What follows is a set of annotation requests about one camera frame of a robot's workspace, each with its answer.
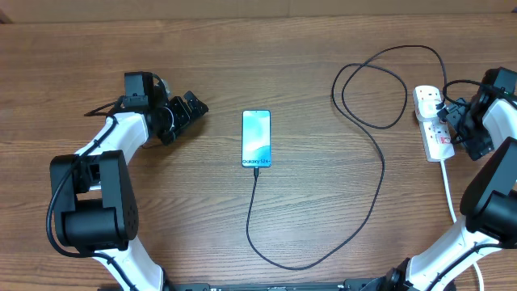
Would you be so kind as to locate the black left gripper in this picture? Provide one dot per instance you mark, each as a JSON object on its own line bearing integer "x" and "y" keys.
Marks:
{"x": 184, "y": 115}

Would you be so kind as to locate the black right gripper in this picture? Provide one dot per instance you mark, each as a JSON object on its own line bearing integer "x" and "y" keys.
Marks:
{"x": 478, "y": 146}

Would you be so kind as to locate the blue-screen Samsung smartphone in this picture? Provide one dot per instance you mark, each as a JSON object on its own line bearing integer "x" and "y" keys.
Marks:
{"x": 256, "y": 138}

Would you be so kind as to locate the white power strip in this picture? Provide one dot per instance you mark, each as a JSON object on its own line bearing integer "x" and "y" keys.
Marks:
{"x": 436, "y": 136}

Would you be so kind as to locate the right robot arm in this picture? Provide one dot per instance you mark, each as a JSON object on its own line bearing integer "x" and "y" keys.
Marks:
{"x": 487, "y": 223}

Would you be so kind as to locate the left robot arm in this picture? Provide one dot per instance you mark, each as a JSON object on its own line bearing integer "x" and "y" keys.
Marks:
{"x": 93, "y": 210}

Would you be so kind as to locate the white charger plug adapter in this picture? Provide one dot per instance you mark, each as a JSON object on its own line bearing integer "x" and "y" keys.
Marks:
{"x": 427, "y": 110}

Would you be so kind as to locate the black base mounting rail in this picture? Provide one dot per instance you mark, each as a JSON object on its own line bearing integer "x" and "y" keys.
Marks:
{"x": 347, "y": 285}

